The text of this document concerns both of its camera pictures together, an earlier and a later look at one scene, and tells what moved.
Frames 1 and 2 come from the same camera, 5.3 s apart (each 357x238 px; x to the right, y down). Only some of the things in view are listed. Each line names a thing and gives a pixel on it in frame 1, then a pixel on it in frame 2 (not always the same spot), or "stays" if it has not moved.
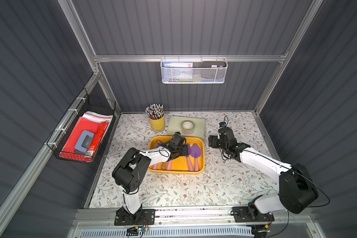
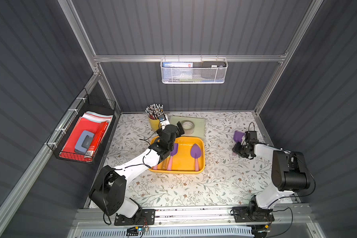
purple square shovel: [188, 159] → [238, 136]
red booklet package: [96, 139] stays
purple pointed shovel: [195, 151] stays
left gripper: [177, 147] → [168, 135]
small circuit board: [132, 231] stays
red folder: [86, 124] stays
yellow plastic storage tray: [193, 163] stays
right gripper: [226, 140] → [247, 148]
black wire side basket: [81, 136] stays
